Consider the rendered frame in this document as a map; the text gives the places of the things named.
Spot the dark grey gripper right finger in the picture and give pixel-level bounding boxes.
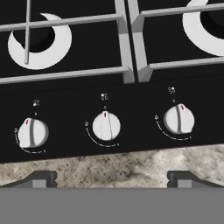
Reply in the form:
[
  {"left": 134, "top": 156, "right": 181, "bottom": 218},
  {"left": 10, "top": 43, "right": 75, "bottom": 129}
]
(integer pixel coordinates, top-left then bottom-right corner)
[{"left": 166, "top": 171, "right": 224, "bottom": 189}]

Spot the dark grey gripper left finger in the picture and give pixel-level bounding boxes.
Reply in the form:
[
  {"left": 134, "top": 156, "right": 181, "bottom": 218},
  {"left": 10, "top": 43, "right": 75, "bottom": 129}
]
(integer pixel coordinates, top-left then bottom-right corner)
[{"left": 0, "top": 171, "right": 58, "bottom": 189}]

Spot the white hob knob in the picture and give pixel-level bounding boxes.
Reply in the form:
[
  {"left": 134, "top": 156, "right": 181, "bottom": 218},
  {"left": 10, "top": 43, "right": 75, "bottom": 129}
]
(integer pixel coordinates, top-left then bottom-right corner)
[
  {"left": 92, "top": 110, "right": 122, "bottom": 142},
  {"left": 17, "top": 117, "right": 50, "bottom": 149},
  {"left": 163, "top": 102, "right": 196, "bottom": 135}
]

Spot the black gas hob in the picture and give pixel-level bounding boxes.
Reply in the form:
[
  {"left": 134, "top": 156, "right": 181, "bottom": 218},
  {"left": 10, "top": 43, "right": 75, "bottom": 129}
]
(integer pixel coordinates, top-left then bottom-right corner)
[{"left": 0, "top": 0, "right": 224, "bottom": 165}]

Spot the grey hob grate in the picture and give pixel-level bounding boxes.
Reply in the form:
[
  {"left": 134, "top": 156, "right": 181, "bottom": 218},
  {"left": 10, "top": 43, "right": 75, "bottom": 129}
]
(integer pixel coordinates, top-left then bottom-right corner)
[
  {"left": 0, "top": 0, "right": 136, "bottom": 86},
  {"left": 126, "top": 0, "right": 224, "bottom": 83}
]

